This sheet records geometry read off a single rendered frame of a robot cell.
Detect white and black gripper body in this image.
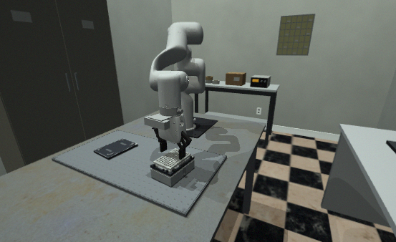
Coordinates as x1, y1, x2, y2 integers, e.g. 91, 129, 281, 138
158, 114, 186, 143

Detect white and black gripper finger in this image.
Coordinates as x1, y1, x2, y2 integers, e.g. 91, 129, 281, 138
177, 131, 192, 160
154, 128, 167, 152

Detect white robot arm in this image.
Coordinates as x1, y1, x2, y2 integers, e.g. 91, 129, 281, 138
144, 22, 206, 131

